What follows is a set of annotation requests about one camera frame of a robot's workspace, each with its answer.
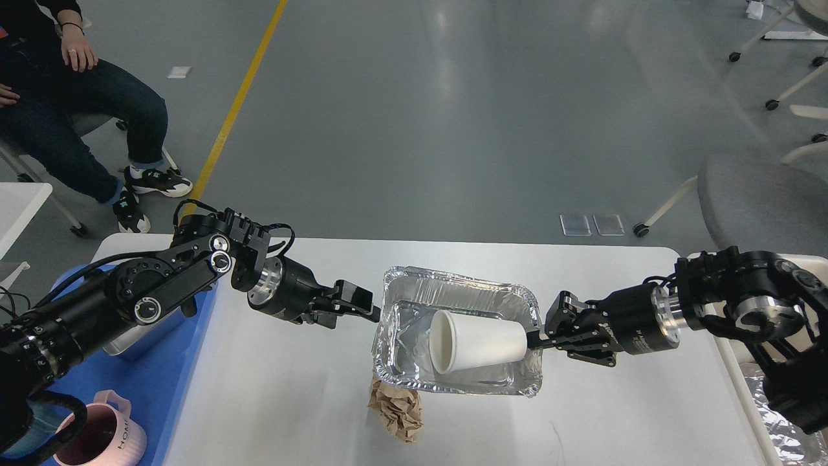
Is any white side table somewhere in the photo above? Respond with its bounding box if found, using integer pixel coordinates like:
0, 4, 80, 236
1, 182, 52, 259

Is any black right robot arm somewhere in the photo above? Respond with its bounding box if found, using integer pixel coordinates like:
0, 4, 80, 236
527, 247, 827, 434

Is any grey office chair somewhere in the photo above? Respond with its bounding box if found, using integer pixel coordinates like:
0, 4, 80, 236
633, 155, 827, 258

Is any aluminium foil tray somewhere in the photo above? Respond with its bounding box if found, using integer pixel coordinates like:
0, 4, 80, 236
373, 266, 542, 396

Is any white paper cup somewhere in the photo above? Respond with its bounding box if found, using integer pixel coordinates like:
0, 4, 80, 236
429, 310, 528, 374

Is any stainless steel square dish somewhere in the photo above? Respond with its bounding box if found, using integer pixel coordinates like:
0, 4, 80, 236
102, 309, 186, 362

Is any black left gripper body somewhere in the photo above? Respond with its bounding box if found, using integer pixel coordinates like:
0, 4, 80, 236
248, 257, 329, 324

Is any brown paper ball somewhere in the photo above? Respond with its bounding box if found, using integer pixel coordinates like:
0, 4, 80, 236
367, 375, 424, 443

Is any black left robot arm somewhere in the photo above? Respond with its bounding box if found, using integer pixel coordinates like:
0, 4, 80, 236
2, 201, 381, 465

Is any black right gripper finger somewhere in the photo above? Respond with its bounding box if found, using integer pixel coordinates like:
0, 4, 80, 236
527, 330, 586, 352
545, 291, 593, 341

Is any white plastic bin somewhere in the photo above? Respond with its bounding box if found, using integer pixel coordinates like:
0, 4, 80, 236
675, 247, 826, 465

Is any white chair legs top right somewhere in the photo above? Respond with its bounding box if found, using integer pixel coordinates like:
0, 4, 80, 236
728, 0, 828, 166

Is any floor outlet plate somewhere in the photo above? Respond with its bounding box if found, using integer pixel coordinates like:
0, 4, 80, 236
593, 214, 625, 236
560, 214, 593, 237

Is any seated person in black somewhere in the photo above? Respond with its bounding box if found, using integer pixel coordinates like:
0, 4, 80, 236
0, 0, 193, 234

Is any right floor outlet plate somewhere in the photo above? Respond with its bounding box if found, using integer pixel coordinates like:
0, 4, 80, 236
593, 214, 625, 236

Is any left floor outlet plate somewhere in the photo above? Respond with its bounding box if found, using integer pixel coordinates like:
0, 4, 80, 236
560, 214, 593, 237

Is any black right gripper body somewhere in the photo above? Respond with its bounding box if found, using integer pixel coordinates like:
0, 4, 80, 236
585, 282, 680, 368

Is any pink ribbed mug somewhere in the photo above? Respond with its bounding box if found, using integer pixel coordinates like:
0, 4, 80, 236
53, 390, 147, 465

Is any white paper on floor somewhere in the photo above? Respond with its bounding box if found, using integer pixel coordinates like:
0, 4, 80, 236
168, 66, 192, 80

